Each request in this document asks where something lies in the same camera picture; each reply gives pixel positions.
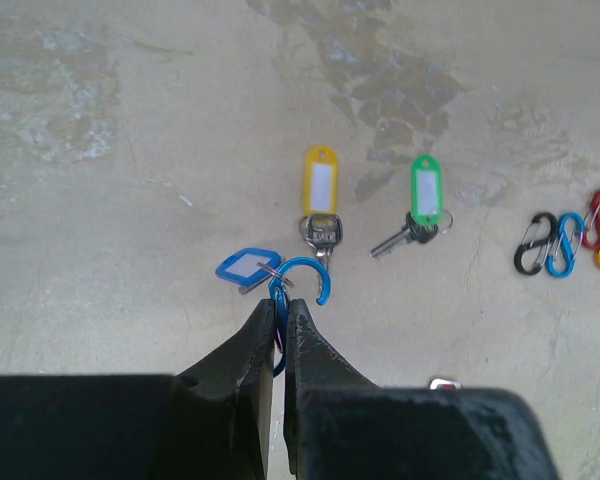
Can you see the blue tag key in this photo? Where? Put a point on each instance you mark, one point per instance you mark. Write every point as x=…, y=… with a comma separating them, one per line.
x=251, y=267

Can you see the yellow tag key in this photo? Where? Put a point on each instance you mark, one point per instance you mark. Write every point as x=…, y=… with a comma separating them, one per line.
x=321, y=226

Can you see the green tag key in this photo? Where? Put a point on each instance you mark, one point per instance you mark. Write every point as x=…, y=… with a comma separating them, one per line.
x=427, y=217

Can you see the red tag key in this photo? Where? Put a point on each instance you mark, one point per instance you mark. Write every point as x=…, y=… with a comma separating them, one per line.
x=444, y=384

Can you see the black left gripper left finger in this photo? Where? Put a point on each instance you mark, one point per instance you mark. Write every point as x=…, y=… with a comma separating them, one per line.
x=219, y=410

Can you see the black carabiner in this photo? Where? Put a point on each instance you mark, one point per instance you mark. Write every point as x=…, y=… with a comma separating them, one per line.
x=531, y=240

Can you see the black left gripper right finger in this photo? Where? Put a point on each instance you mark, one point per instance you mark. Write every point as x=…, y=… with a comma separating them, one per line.
x=324, y=394

